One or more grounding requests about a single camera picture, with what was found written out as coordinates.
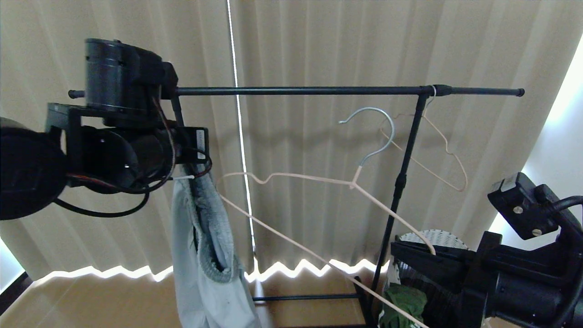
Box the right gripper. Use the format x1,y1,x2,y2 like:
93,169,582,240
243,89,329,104
462,231,583,328

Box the green garment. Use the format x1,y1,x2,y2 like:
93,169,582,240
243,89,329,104
379,283,429,328

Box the pink clothes hanger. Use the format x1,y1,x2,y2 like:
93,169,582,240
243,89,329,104
379,112,469,192
215,107,436,328

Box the pale grey shorts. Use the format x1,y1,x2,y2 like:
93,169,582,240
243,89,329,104
171,169,262,328

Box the white laundry basket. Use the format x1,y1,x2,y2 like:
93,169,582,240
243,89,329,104
387,229,470,328

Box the black clothes rack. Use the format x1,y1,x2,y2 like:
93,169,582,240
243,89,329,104
68,84,525,328

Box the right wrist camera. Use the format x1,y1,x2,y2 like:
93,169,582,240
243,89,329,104
487,172,583,269

